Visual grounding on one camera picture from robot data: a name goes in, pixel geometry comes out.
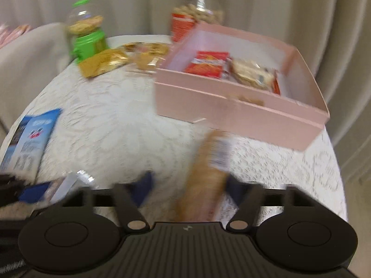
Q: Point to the pink box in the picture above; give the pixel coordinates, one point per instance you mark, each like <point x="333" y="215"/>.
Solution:
<point x="260" y="118"/>

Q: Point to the round yellow cake packet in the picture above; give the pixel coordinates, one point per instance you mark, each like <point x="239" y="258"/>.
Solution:
<point x="150" y="52"/>

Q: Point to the blue snack packet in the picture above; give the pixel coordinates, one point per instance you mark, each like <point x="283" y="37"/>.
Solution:
<point x="32" y="139"/>

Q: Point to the small cookie packet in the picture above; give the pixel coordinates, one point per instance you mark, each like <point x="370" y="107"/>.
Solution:
<point x="130" y="47"/>

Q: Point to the pink printed quilt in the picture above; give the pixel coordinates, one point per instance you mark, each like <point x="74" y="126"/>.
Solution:
<point x="13" y="33"/>

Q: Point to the red snack packet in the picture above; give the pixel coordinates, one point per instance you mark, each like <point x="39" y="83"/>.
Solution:
<point x="207" y="63"/>

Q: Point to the peanut jar with orange label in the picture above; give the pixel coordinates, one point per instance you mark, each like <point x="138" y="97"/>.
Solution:
<point x="200" y="8"/>

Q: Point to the long bread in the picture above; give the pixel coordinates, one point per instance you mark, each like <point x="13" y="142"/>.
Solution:
<point x="203" y="179"/>

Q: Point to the green candy dispenser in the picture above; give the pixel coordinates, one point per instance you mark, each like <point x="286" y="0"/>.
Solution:
<point x="88" y="40"/>

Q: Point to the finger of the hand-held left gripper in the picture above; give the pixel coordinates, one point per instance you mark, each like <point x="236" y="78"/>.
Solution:
<point x="11" y="191"/>

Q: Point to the yellow snack packet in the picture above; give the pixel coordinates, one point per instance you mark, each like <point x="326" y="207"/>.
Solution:
<point x="101" y="62"/>

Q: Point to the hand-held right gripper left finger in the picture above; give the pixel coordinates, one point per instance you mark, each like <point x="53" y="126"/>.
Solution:
<point x="145" y="185"/>

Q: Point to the beige sofa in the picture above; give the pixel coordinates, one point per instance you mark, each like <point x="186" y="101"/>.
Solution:
<point x="29" y="69"/>

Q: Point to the pale pastry packet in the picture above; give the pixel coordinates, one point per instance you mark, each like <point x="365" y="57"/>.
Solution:
<point x="252" y="73"/>

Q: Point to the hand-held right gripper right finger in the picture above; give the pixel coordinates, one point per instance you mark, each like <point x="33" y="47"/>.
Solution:
<point x="234" y="186"/>

